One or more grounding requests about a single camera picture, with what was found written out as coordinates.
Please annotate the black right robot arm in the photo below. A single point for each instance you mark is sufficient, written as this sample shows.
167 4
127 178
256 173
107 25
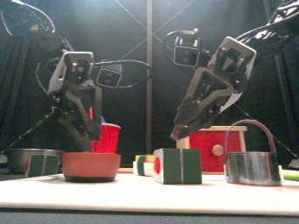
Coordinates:
272 29

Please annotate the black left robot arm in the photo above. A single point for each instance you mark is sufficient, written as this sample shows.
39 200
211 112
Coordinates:
27 26

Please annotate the green toy sushi roll half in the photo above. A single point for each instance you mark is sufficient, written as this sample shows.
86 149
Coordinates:
43 165
180 166

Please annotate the toy sushi with yellow egg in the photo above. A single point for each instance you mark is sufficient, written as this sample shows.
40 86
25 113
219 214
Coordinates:
144 166

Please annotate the small blue toy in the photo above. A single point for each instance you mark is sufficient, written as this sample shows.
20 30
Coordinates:
103 119

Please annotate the red plastic cup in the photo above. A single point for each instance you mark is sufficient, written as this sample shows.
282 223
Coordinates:
107 140

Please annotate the red wooden drawer box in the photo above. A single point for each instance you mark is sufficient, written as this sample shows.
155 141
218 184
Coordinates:
210 140

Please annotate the terracotta bowl with black base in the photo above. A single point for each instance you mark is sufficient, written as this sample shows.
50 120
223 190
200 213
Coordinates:
90 166

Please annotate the silver metal pot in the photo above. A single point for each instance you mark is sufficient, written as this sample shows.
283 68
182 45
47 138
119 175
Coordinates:
17 160

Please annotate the light green toy vegetable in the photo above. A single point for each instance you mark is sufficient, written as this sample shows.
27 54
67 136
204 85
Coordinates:
291 175

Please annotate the white table board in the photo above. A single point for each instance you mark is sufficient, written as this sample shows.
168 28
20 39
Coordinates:
147 195

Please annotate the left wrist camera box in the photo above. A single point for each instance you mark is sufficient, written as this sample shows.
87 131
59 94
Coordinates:
108 76

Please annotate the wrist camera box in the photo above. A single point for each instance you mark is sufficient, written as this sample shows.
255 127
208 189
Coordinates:
187 54
108 76

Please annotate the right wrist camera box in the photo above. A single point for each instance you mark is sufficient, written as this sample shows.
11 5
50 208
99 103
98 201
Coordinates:
187 54

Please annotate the grey vertical frame pole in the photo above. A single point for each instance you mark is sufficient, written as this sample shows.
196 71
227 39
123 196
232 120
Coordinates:
148 73

